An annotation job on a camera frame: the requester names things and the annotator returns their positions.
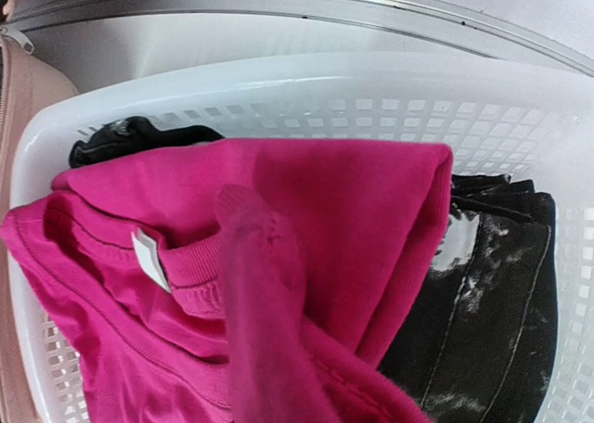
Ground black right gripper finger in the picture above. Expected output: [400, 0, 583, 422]
[217, 185, 334, 422]

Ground magenta red cloth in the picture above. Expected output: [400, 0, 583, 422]
[1, 138, 453, 422]

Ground black white splattered jeans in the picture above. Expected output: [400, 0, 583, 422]
[71, 124, 557, 422]

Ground white perforated plastic basket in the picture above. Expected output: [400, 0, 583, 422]
[9, 52, 593, 422]

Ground beige hard-shell suitcase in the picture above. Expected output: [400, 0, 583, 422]
[0, 0, 80, 423]

